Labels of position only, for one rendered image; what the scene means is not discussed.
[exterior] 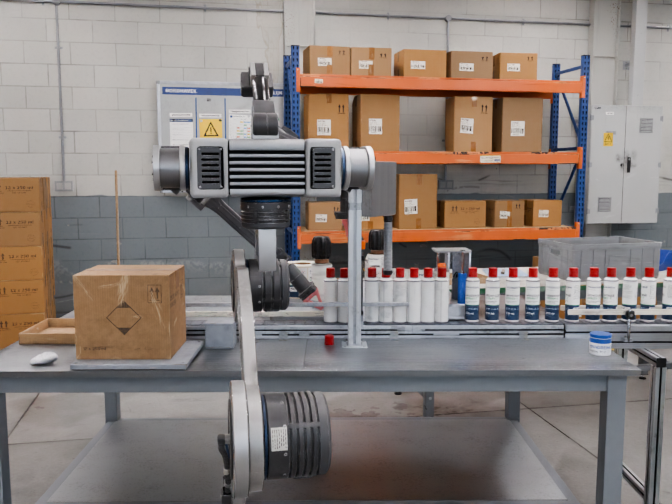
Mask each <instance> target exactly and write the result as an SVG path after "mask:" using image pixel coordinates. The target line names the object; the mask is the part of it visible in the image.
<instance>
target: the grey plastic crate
mask: <svg viewBox="0 0 672 504"><path fill-rule="evenodd" d="M538 244H539V259H538V271H539V273H540V274H543V275H547V276H549V267H557V268H558V278H559V279H562V280H566V279H567V278H568V277H569V268H570V267H577V268H578V278H579V279H580V280H581V281H580V282H587V278H589V277H590V276H589V274H590V267H598V268H599V278H600V279H601V281H604V279H605V278H606V277H607V267H615V268H617V270H616V278H617V279H618V280H623V279H624V278H625V277H626V268H627V267H635V268H636V277H635V278H637V279H638V280H640V279H642V278H644V277H645V276H644V274H645V267H653V268H655V269H654V278H655V279H657V278H658V277H659V262H660V248H661V244H662V242H657V241H649V240H642V239H635V238H628V237H621V236H613V237H576V238H539V239H538Z"/></svg>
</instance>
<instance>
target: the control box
mask: <svg viewBox="0 0 672 504"><path fill-rule="evenodd" d="M395 214H396V162H384V161H375V178H374V184H373V187H372V189H371V190H362V202H361V217H378V216H387V215H395Z"/></svg>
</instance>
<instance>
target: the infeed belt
mask: <svg viewBox="0 0 672 504"><path fill-rule="evenodd" d="M206 321H207V320H186V326H205V325H204V324H205V322H206ZM254 321H255V326H279V325H348V324H340V323H338V322H337V323H333V324H328V323H324V320H316V322H315V320H306V321H305V320H296V321H295V320H254ZM363 325H564V324H563V323H562V322H560V321H559V322H558V323H547V322H545V321H544V320H539V323H527V322H525V320H519V323H507V322H505V320H499V323H486V322H485V320H479V322H478V323H466V322H465V320H448V323H435V322H434V323H431V324H425V323H421V322H420V323H418V324H410V323H407V322H406V323H402V324H398V323H393V322H392V323H379V322H378V323H366V322H364V323H363Z"/></svg>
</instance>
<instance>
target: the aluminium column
mask: <svg viewBox="0 0 672 504"><path fill-rule="evenodd" d="M348 202H349V203H361V202H362V190H360V189H352V190H351V192H350V193H348ZM348 346H361V210H348Z"/></svg>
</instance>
